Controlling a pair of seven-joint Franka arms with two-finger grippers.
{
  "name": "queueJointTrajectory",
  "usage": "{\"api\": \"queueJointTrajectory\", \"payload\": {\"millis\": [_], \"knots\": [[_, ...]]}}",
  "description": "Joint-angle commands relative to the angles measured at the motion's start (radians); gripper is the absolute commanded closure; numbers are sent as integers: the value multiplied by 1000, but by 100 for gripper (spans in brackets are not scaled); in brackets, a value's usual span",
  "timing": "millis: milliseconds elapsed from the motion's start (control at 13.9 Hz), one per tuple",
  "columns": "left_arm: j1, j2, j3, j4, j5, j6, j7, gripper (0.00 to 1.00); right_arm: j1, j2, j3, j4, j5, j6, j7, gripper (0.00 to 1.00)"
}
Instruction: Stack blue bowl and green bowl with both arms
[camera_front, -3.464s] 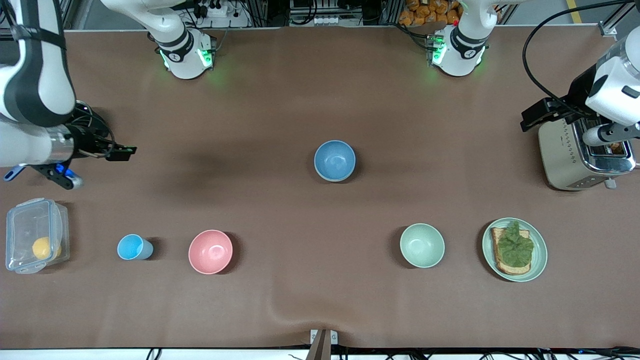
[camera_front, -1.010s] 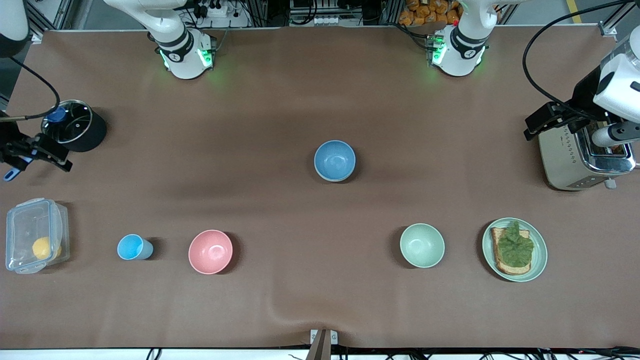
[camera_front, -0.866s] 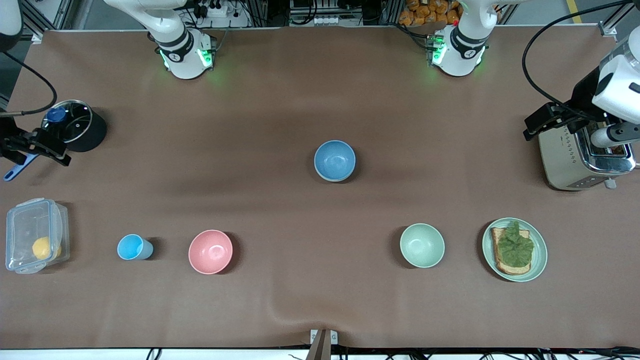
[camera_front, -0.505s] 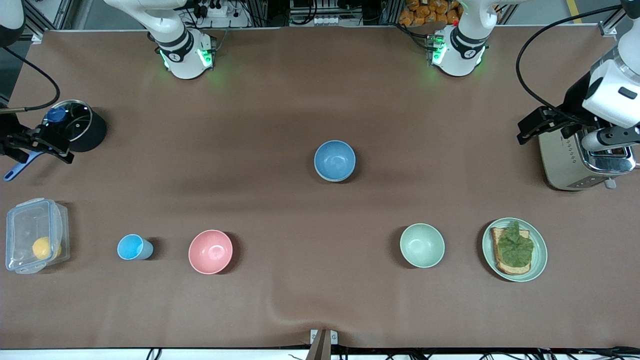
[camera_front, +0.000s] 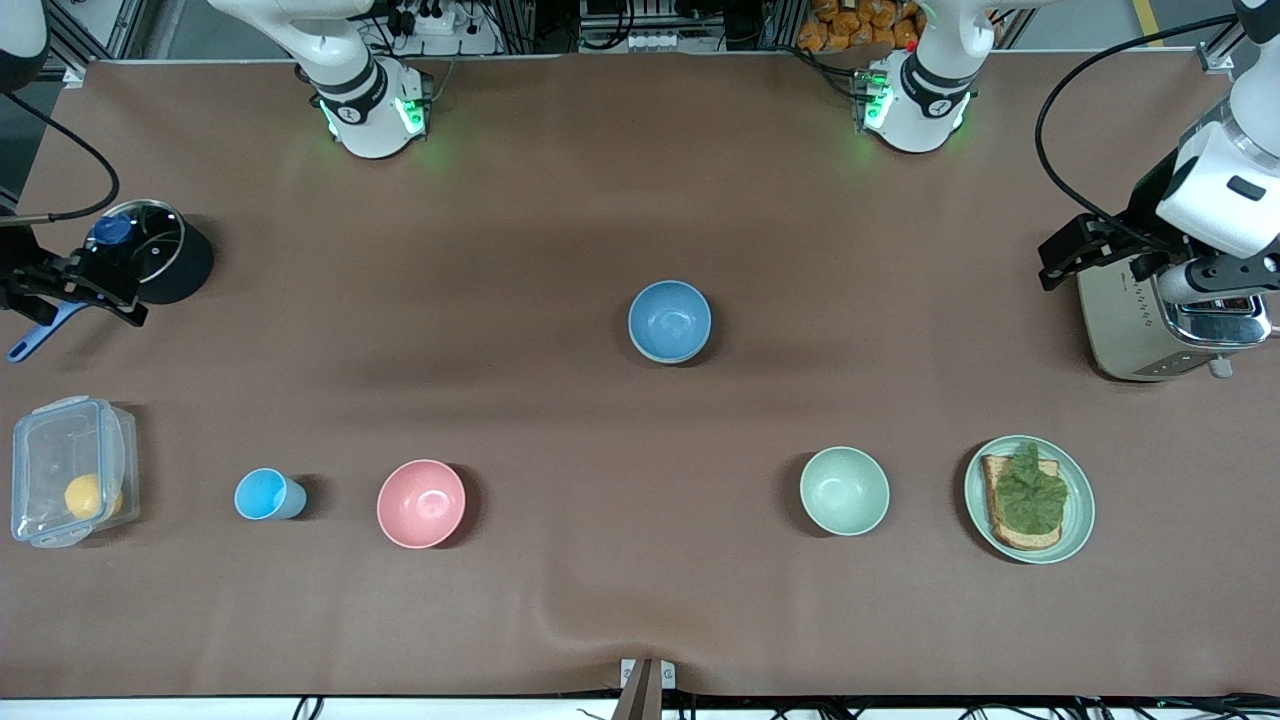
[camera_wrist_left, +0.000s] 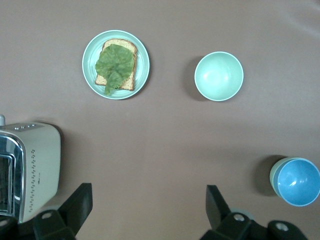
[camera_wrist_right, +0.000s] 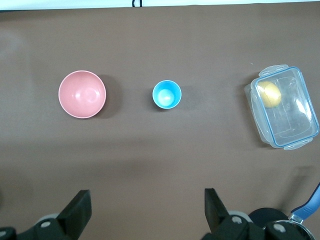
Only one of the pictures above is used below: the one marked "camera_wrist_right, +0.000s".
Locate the clear plastic lidded container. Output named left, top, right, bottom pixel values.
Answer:
left=244, top=64, right=320, bottom=151

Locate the pink bowl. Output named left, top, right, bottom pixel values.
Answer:
left=58, top=70, right=107, bottom=119

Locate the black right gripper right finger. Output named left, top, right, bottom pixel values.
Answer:
left=201, top=187, right=262, bottom=240

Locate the glass lid with blue knob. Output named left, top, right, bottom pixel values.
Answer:
left=249, top=207, right=316, bottom=240

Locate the light blue plastic cup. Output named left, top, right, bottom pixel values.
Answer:
left=152, top=79, right=183, bottom=110

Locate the yellow lemon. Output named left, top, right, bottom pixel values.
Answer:
left=258, top=80, right=282, bottom=109

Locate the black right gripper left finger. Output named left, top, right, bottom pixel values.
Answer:
left=31, top=189, right=92, bottom=240

